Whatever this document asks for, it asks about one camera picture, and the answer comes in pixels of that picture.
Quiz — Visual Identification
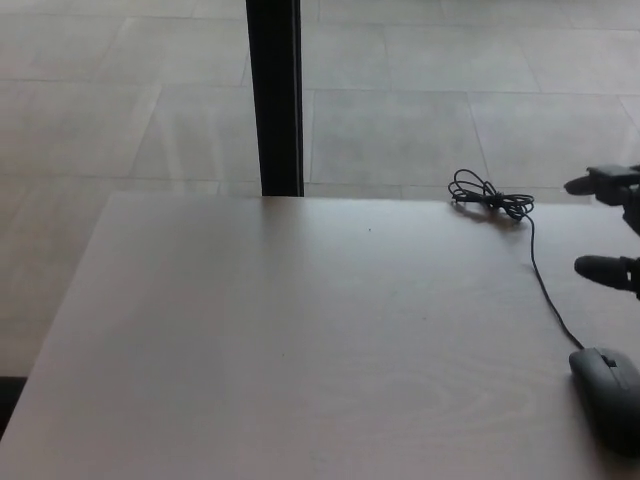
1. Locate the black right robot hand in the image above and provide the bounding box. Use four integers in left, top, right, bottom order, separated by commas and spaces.
563, 163, 640, 301

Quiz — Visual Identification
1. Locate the black computer mouse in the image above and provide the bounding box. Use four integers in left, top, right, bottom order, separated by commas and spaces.
568, 346, 640, 457

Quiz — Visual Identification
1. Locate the black mouse cable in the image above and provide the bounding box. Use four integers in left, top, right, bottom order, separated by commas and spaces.
448, 168, 585, 350

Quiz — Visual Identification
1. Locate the black vertical post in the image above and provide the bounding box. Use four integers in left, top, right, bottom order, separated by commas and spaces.
245, 0, 305, 198

